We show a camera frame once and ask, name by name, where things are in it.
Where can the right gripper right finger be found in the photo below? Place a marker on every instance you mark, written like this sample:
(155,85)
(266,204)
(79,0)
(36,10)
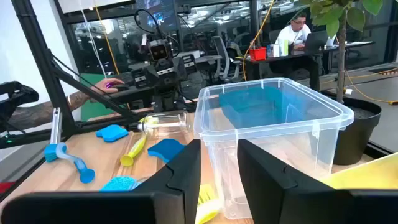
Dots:
(295,205)

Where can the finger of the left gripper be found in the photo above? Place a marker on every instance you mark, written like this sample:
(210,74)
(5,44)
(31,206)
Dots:
(189,61)
(140,77)

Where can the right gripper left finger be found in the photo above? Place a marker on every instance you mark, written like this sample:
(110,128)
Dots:
(124,208)

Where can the light blue sponge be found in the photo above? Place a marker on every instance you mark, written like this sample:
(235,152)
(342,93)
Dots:
(112,133)
(119,184)

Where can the clear pump bottle black top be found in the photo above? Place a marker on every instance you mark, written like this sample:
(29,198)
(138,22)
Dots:
(168,124)

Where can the yellow-green dish brush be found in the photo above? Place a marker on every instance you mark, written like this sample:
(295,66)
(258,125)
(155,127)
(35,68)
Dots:
(206,205)
(135,151)

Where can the blue dish brush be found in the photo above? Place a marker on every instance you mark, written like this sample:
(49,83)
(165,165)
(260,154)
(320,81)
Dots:
(76,163)

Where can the dark blue sponge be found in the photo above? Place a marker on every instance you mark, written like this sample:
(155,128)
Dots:
(164,148)

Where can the person's forearm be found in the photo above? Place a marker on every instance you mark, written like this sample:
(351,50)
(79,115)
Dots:
(77,99)

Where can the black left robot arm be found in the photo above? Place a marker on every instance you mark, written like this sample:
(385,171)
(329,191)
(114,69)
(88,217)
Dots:
(168,101)

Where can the dark grey desk top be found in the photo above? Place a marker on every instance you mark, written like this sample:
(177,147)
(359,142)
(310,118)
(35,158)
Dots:
(133,94)

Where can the black computer mouse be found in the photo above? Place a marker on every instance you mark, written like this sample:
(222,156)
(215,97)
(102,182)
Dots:
(120,88)

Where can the grey office chair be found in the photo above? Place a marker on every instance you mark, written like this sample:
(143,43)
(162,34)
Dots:
(222,59)

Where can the person's hand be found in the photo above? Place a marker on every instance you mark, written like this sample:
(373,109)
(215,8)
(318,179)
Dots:
(104,84)

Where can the green panel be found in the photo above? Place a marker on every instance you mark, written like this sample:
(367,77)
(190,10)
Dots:
(93,109)

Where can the red box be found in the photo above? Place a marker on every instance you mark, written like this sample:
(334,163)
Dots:
(258,54)

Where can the clear plastic bin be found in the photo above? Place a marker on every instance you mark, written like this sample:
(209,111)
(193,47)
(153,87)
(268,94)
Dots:
(280,130)

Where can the yellow plastic bin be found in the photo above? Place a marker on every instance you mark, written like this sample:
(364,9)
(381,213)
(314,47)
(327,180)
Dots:
(367,174)

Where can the teal plastic bin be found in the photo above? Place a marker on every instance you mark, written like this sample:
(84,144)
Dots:
(255,105)

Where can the black office desk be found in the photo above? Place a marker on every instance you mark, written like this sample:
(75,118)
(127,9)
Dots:
(273,59)

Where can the small white carton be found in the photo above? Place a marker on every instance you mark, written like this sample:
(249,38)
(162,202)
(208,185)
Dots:
(273,50)

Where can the green plant in black pot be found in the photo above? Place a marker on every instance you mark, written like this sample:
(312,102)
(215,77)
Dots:
(357,137)

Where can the white green bottle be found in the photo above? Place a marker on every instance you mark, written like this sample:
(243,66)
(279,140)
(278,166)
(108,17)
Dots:
(284,48)

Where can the person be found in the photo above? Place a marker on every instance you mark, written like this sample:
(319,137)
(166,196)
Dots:
(292,35)

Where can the white plug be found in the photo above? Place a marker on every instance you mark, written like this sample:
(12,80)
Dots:
(348,91)

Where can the dark grey laptop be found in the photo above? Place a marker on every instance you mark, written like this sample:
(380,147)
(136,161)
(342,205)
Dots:
(315,42)

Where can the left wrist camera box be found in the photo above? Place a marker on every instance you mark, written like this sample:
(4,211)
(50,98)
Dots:
(159,50)

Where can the wall display screen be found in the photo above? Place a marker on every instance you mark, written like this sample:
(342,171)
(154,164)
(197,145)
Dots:
(161,15)

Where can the silver metal bracket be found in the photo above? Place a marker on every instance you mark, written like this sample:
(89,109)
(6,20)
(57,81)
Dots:
(56,124)

